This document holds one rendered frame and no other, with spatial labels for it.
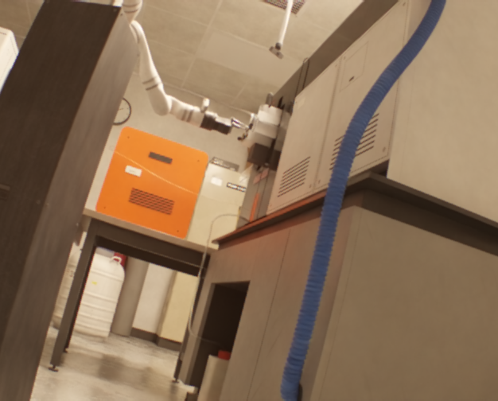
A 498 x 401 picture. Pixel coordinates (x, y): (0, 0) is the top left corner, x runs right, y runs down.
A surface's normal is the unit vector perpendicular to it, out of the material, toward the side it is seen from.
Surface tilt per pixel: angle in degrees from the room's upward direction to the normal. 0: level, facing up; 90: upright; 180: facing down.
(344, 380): 90
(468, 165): 90
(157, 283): 90
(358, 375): 90
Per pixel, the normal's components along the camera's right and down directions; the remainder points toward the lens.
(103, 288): 0.70, -0.02
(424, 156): 0.29, -0.18
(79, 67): -0.02, -0.27
